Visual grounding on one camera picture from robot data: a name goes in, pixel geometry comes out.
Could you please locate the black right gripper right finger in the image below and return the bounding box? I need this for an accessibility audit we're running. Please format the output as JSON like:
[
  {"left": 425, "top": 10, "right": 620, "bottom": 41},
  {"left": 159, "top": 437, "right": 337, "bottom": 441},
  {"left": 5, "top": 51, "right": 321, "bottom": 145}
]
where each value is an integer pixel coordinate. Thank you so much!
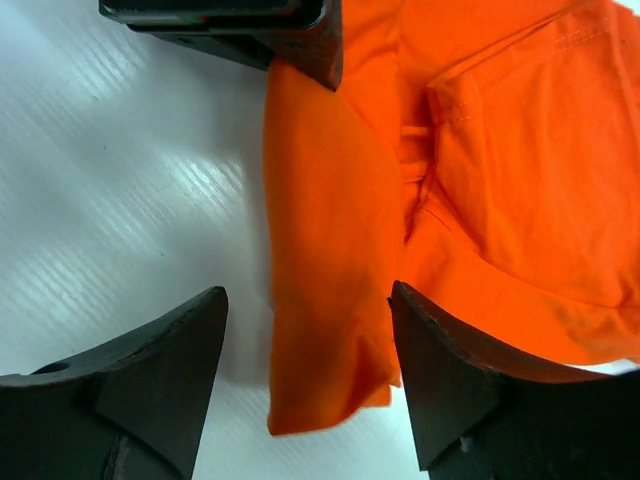
[{"left": 389, "top": 282, "right": 639, "bottom": 479}]

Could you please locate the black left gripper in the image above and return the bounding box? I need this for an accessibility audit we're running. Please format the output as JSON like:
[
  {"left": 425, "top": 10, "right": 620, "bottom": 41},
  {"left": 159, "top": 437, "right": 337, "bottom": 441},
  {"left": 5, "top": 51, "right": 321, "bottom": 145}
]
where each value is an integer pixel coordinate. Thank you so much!
[{"left": 98, "top": 0, "right": 344, "bottom": 91}]

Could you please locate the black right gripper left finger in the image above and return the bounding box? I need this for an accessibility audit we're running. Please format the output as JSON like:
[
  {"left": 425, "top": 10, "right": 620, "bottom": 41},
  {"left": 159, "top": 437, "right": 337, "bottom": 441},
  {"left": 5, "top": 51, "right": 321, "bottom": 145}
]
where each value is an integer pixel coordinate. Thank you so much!
[{"left": 1, "top": 287, "right": 228, "bottom": 479}]

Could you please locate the orange t-shirt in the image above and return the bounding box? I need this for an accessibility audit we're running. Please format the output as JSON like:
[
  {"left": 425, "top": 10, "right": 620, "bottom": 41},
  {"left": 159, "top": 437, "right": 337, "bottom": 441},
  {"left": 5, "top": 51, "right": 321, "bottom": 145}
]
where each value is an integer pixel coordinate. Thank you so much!
[{"left": 263, "top": 1, "right": 639, "bottom": 435}]

